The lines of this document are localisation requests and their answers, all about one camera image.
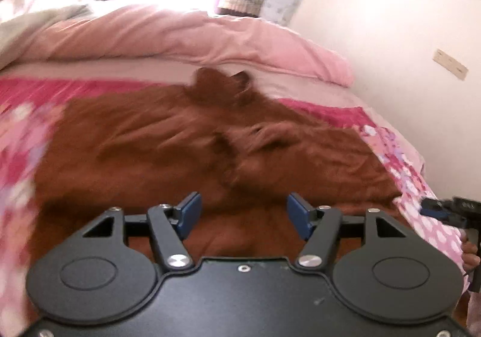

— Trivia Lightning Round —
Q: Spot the beige wall socket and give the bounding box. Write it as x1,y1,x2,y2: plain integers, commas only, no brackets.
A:
433,48,470,81

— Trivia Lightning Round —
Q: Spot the pink floral bed sheet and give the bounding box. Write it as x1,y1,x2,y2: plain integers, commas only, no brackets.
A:
0,60,467,326

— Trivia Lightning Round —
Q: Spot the pink quilt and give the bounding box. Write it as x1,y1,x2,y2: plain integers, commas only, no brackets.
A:
0,0,356,87

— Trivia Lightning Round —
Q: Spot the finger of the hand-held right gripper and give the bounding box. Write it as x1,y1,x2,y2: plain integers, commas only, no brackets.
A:
419,197,456,224

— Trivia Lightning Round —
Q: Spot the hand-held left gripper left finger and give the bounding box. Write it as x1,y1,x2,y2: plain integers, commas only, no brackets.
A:
82,192,204,272

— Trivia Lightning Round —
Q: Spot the white printed cloth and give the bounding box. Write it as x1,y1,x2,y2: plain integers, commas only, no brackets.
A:
260,0,305,27

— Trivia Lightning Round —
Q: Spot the person's right hand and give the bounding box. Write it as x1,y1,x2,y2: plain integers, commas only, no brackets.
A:
461,241,480,272

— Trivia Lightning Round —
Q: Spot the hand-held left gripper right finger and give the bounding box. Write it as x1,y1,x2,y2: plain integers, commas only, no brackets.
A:
286,192,409,270

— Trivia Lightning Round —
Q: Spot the brown garment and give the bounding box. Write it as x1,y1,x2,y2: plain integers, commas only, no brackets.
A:
28,67,403,266

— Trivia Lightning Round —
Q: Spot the beige blanket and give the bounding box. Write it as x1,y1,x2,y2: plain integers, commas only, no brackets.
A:
0,4,94,69

